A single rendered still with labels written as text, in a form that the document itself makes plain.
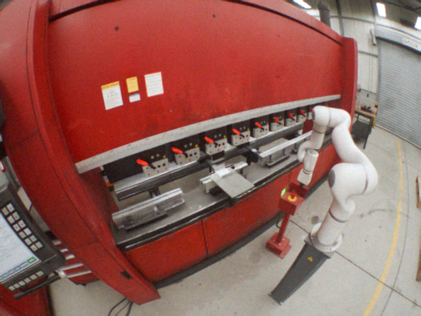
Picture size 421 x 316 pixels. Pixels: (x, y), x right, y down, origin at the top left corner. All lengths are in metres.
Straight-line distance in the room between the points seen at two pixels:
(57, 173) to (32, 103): 0.30
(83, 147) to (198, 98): 0.66
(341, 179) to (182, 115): 0.80
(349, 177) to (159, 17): 1.04
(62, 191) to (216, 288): 1.51
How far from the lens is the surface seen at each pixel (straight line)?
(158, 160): 1.00
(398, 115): 8.06
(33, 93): 0.73
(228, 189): 1.13
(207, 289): 1.82
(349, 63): 2.81
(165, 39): 0.93
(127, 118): 0.89
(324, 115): 0.93
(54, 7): 1.01
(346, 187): 0.67
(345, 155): 0.80
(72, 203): 0.84
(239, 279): 1.85
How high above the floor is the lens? 1.73
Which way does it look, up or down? 30 degrees down
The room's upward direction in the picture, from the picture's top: 5 degrees counter-clockwise
